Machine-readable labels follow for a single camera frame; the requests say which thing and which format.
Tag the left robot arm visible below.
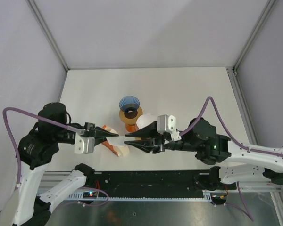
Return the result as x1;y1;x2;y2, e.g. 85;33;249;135
0;103;115;226

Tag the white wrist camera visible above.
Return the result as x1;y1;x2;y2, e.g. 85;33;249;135
74;133;95;154
157;114;181;141

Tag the wooden dripper ring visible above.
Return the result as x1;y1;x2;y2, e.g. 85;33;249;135
119;105;144;125

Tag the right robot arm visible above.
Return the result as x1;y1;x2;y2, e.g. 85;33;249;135
124;118;283;189

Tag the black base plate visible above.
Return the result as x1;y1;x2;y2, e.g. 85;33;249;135
84;169;236;192

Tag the white paper coffee filter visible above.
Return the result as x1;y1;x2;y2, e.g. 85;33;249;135
135;113;157;130

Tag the purple cable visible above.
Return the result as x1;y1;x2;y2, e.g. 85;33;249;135
2;107;109;208
179;96;283;221

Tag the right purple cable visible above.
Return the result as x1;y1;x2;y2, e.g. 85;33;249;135
179;96;283;221

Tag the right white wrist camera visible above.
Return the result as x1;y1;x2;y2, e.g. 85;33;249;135
157;114;181;141

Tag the blue glass dripper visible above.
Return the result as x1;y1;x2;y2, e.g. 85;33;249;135
119;96;140;112

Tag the grey cable duct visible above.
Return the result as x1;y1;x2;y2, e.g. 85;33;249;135
66;187;216;202

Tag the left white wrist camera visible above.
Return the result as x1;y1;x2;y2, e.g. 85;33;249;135
74;133;95;154

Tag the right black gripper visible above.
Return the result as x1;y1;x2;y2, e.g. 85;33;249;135
124;121;199;154

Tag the orange glass carafe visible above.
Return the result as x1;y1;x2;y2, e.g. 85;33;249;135
125;124;138;133

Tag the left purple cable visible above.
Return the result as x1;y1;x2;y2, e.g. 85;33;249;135
2;107;109;208

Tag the coffee filter pack orange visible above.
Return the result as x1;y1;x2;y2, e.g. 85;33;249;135
102;125;130;157

